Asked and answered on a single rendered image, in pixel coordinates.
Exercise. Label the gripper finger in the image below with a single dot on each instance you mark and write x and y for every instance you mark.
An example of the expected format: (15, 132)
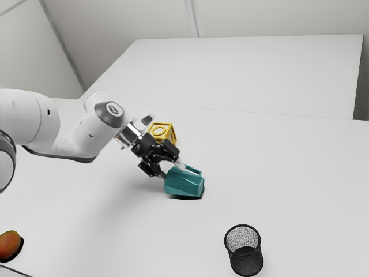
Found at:
(150, 169)
(175, 158)

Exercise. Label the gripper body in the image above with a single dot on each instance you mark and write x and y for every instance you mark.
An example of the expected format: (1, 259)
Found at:
(148, 147)

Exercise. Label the teal faceted mug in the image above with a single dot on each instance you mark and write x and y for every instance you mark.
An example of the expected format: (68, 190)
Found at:
(184, 184)

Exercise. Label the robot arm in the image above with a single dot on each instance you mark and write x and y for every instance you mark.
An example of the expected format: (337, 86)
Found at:
(72, 127)

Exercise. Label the black mesh pen holder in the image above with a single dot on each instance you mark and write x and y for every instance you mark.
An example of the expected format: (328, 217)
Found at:
(244, 249)

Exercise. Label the red orange fruit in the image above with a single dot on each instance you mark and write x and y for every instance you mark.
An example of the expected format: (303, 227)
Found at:
(9, 243)

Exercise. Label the yellow frame cube block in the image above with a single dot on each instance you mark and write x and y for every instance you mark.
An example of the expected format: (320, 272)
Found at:
(165, 133)

